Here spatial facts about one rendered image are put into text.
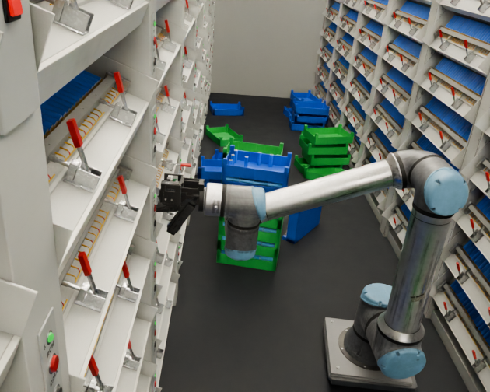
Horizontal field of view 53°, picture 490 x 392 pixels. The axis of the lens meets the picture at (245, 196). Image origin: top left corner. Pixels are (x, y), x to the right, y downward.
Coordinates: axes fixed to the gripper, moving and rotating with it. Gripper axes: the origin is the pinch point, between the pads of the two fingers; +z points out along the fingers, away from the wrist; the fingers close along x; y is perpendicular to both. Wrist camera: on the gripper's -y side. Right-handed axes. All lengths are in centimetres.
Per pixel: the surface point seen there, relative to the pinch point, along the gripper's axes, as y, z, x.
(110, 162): 33, -7, 52
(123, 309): -5.4, -5.7, 38.4
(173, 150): -5, -6, -52
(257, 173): -26, -41, -84
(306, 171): -71, -86, -198
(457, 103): 16, -120, -78
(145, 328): -25.7, -7.7, 21.3
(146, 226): 2.7, -7.3, 18.2
